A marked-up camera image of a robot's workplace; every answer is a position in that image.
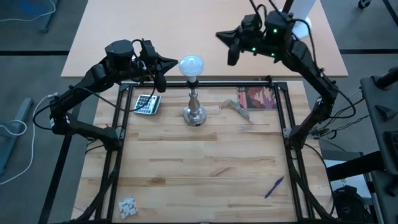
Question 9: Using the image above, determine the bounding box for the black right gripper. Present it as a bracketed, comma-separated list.
[216, 26, 265, 67]

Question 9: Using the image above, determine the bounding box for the silver table lamp stand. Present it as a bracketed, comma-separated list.
[182, 80, 208, 127]

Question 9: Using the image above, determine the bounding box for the grey pocket calculator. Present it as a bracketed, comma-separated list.
[133, 94, 162, 116]

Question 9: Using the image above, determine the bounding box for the red patterned notebook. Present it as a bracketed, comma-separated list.
[236, 86, 277, 110]

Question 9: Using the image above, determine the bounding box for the white tower fan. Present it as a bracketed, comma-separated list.
[278, 0, 317, 40]

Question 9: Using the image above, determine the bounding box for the black floor cable bundle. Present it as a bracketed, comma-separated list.
[309, 93, 371, 141]

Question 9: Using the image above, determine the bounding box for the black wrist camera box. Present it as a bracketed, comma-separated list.
[241, 14, 262, 35]
[139, 39, 158, 62]

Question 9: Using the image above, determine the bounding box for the thin white floor cable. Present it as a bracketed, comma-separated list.
[0, 0, 57, 23]

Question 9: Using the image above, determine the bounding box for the beige office desk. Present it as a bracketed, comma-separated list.
[60, 0, 349, 78]

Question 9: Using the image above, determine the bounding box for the grey desk foot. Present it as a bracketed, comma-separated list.
[0, 98, 34, 177]

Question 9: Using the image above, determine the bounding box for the white light bulb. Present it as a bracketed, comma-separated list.
[178, 55, 205, 83]

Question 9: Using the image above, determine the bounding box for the black slanted beam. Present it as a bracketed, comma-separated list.
[326, 151, 386, 182]

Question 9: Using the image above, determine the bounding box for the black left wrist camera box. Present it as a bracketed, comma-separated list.
[139, 39, 158, 62]

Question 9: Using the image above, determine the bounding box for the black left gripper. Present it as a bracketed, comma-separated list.
[136, 55, 179, 93]

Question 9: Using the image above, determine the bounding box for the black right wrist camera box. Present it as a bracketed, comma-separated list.
[241, 14, 262, 35]

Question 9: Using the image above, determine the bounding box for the black backpack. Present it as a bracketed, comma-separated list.
[331, 185, 374, 224]

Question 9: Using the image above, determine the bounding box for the blue pen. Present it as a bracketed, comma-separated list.
[264, 175, 285, 199]

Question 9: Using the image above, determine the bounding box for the grey desk leg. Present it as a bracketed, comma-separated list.
[39, 0, 60, 34]

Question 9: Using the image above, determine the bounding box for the black aluminium table frame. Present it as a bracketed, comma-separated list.
[70, 76, 336, 224]

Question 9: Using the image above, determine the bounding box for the long white floor cable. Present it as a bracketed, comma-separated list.
[0, 91, 60, 187]

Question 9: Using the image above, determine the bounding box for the coiled white floor cable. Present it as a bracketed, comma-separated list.
[0, 119, 28, 137]

